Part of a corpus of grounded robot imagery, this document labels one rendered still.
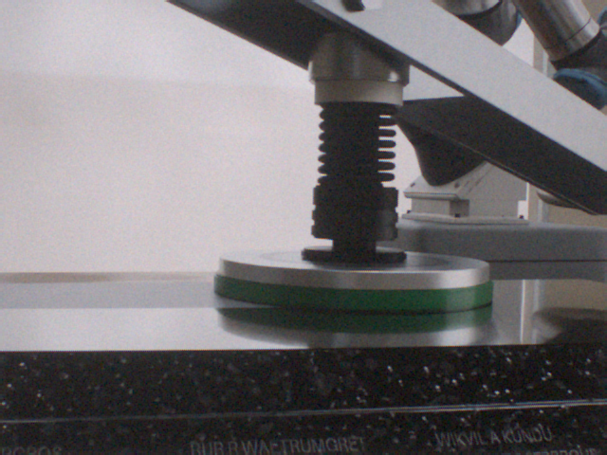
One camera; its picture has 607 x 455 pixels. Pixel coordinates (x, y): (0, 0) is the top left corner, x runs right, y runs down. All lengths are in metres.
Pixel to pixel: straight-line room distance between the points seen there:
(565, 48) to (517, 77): 0.64
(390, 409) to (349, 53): 0.31
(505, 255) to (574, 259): 0.15
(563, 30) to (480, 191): 0.40
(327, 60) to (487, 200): 1.01
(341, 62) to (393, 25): 0.05
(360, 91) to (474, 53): 0.10
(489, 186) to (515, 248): 0.14
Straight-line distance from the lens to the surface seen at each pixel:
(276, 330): 0.52
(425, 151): 1.70
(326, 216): 0.68
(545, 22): 1.39
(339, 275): 0.60
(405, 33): 0.67
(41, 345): 0.47
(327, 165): 0.69
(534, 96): 0.78
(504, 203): 1.69
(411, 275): 0.61
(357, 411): 0.45
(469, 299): 0.65
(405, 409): 0.46
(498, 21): 1.74
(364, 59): 0.67
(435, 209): 1.70
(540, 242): 1.62
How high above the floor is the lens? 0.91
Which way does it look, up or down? 3 degrees down
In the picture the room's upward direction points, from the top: 2 degrees clockwise
